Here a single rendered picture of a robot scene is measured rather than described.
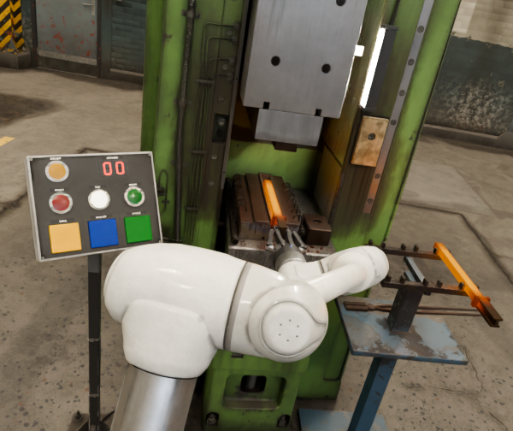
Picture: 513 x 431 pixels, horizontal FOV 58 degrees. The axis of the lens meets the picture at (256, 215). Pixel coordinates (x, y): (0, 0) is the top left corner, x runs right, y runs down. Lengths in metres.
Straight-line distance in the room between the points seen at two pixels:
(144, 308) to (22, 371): 1.79
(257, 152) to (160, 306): 1.39
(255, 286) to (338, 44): 0.93
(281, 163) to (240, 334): 1.42
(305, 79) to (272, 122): 0.16
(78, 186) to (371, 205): 1.03
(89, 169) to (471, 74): 6.94
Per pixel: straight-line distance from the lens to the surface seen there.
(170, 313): 0.64
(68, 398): 2.27
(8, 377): 2.40
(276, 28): 1.37
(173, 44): 1.51
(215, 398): 1.98
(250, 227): 1.55
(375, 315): 1.76
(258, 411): 2.06
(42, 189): 1.34
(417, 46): 1.65
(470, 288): 1.57
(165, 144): 1.59
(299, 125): 1.44
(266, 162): 1.98
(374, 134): 1.65
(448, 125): 7.91
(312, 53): 1.40
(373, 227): 1.83
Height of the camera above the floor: 1.69
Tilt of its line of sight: 26 degrees down
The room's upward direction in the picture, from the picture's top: 10 degrees clockwise
